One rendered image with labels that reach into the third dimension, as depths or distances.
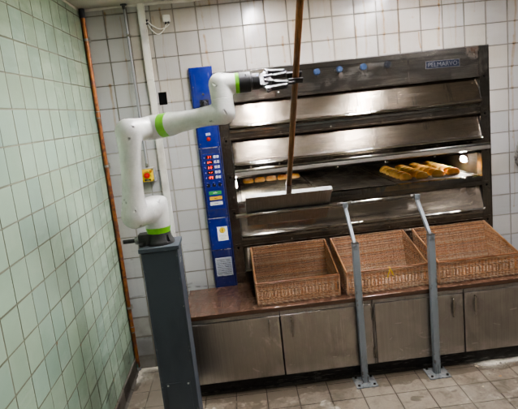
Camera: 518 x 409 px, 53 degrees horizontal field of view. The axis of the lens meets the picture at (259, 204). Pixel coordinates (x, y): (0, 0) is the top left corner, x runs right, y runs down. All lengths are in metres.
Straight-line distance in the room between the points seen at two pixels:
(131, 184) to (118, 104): 1.32
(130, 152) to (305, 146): 1.59
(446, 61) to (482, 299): 1.65
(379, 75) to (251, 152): 1.05
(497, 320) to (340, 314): 1.05
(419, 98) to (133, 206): 2.24
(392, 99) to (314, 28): 0.74
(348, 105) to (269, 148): 0.63
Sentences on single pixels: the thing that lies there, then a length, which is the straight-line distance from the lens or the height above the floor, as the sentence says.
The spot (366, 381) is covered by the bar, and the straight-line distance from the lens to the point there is 3.64.
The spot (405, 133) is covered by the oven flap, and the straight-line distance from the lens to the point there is 3.89.
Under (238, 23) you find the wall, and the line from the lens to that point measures 3.73.
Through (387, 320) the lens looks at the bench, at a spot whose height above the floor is 0.40.
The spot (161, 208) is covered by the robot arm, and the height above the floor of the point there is 1.39.
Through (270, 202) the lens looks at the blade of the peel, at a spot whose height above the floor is 1.24.
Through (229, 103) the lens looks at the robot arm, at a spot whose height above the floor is 1.87.
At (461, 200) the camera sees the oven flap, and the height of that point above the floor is 1.01.
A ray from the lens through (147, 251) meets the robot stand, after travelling 2.67.
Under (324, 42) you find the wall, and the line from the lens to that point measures 3.76.
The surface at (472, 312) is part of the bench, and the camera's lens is 3.74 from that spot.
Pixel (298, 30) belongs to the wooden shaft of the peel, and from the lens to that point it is 2.27.
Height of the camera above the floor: 1.83
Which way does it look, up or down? 10 degrees down
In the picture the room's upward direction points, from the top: 6 degrees counter-clockwise
